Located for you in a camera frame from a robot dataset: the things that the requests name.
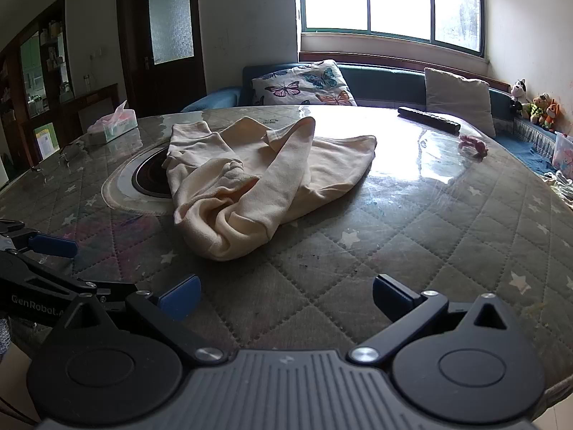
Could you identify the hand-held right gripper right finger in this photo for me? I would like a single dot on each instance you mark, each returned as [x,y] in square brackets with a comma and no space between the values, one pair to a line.
[394,295]

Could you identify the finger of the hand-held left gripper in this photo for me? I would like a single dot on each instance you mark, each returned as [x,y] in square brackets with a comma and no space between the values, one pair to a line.
[49,244]
[67,280]

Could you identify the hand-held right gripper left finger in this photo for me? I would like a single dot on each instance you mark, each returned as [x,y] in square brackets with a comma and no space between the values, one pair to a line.
[180,298]

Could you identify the cream long-sleeved garment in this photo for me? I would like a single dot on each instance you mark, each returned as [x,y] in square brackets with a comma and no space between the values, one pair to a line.
[250,179]

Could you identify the round black table hob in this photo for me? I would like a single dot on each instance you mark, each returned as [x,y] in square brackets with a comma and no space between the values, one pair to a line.
[143,174]

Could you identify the dark wooden display cabinet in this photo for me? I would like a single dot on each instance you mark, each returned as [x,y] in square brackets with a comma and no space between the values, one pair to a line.
[18,121]

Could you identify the pink and green tissue box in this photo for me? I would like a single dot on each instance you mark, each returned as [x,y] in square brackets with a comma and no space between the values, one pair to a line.
[112,130]

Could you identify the small pink toy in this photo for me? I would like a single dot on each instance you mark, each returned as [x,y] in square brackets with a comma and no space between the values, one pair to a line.
[474,143]

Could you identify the black remote control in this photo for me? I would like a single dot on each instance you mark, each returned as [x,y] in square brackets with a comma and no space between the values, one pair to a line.
[429,119]

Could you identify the blue sofa blanket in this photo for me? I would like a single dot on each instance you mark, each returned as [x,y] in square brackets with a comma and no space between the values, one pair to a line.
[523,152]

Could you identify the plain white pillow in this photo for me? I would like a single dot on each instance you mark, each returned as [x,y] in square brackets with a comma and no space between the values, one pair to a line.
[456,98]

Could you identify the dark door with frosted glass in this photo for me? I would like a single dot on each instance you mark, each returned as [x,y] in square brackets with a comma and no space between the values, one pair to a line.
[134,53]

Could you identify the teal sofa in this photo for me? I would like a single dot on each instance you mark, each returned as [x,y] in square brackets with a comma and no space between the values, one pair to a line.
[380,83]

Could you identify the butterfly print pillow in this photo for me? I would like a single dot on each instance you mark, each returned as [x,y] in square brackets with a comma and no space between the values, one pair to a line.
[304,83]

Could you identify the green and yellow plush toy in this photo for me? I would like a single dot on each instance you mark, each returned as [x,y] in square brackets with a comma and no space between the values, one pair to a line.
[539,107]

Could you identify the black and white cow plush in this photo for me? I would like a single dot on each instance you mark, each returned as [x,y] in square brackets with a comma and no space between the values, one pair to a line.
[519,92]

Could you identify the green-framed window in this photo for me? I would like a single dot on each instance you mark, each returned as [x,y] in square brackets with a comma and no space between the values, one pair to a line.
[403,0]

